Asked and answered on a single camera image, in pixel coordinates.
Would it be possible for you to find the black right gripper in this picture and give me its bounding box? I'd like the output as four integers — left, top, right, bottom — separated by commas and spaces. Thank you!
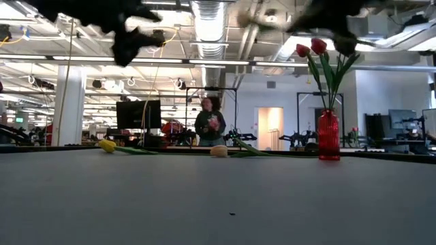
287, 0, 379, 35

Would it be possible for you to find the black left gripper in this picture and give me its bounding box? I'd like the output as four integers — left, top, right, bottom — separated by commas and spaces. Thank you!
78, 0, 167, 68

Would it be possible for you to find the bright red artificial tulip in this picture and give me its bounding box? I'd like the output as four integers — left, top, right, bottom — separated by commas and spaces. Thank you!
295, 43, 330, 112
310, 37, 337, 112

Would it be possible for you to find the dark red artificial tulip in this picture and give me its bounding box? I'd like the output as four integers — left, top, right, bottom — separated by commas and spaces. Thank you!
328, 33, 352, 112
335, 33, 360, 112

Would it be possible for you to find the yellow artificial tulip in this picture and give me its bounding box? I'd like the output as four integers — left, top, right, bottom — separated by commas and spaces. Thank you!
97, 138, 219, 157

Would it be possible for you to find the cream artificial tulip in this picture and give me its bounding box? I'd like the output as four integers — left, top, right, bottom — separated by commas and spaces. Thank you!
209, 137, 320, 159

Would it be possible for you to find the red ribbed glass vase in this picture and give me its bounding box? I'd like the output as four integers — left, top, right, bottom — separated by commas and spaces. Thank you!
317, 109, 341, 161

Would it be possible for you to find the black monitor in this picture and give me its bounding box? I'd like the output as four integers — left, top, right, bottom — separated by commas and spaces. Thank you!
115, 99, 163, 130

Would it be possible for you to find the long ceiling light strip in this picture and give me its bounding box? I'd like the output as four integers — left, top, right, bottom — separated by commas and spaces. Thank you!
50, 55, 309, 68

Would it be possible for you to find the white building column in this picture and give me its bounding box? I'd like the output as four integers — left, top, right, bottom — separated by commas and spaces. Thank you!
50, 65, 88, 147

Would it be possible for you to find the person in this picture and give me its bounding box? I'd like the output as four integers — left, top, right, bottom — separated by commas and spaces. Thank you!
193, 96, 228, 148

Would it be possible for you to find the black cabinet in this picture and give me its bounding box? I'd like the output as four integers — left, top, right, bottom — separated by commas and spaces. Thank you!
364, 113, 389, 140

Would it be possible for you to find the grey desk monitor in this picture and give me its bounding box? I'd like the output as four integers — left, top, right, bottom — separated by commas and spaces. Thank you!
422, 108, 436, 137
388, 108, 418, 130

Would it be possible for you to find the blue grey table mat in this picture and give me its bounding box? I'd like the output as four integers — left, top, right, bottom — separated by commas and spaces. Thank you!
0, 148, 436, 245

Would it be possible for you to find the black metal rig frame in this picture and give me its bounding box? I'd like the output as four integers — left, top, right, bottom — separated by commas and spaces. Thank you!
296, 91, 345, 147
185, 86, 238, 146

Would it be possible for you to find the silver ventilation duct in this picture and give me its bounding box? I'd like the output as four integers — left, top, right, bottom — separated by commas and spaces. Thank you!
189, 0, 228, 89

